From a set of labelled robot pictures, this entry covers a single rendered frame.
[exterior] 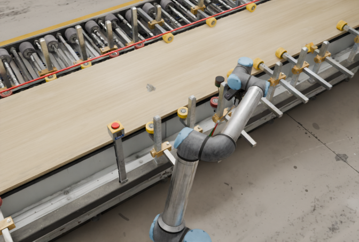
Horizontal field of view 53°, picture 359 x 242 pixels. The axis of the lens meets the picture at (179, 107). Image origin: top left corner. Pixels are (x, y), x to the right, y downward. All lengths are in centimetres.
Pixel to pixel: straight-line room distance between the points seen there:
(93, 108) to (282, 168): 179
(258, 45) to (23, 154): 197
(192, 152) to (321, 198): 189
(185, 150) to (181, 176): 15
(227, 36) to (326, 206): 165
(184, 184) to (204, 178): 144
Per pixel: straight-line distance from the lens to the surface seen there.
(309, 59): 344
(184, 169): 174
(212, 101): 255
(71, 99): 263
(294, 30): 342
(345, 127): 399
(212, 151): 164
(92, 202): 234
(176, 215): 193
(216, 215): 306
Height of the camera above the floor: 269
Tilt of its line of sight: 46 degrees down
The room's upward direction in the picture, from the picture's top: 2 degrees clockwise
